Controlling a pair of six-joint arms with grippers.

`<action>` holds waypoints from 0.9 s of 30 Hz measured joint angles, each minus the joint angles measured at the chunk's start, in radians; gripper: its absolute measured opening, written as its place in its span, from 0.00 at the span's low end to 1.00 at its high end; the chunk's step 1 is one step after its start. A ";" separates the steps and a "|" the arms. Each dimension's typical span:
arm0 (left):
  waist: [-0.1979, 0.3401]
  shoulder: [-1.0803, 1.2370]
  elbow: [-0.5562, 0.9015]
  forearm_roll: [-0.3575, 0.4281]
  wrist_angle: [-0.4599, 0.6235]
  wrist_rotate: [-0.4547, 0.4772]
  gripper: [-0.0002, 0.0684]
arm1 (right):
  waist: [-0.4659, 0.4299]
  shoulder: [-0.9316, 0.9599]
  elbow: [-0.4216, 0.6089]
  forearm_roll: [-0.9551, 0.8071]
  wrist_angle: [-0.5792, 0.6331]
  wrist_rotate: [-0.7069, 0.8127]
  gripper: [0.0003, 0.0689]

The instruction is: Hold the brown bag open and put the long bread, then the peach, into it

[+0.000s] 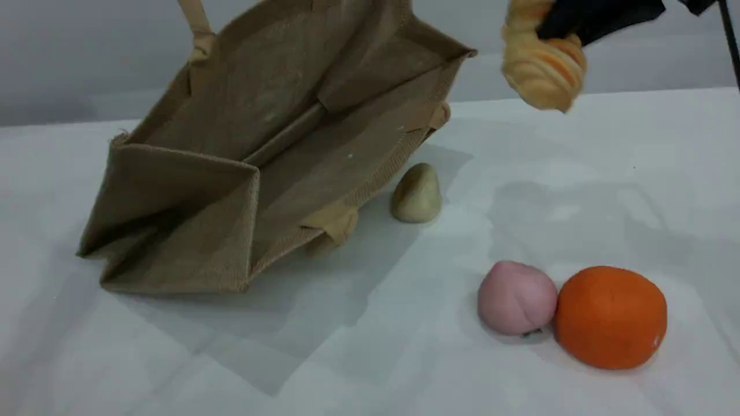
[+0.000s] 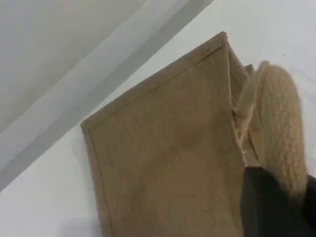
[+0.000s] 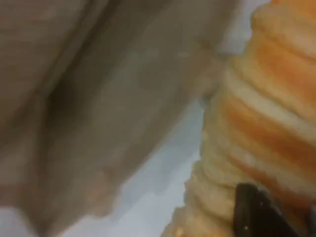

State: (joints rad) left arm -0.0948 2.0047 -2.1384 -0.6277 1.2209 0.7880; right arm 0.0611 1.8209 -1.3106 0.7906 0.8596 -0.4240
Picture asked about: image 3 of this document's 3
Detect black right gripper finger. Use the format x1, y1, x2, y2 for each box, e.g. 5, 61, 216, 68
233, 182, 301, 237
308, 204, 316, 237

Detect long striped bread loaf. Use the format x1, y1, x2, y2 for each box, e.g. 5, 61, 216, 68
161, 0, 316, 237

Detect brown burlap tote bag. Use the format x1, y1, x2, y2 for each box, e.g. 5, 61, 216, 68
0, 0, 240, 237

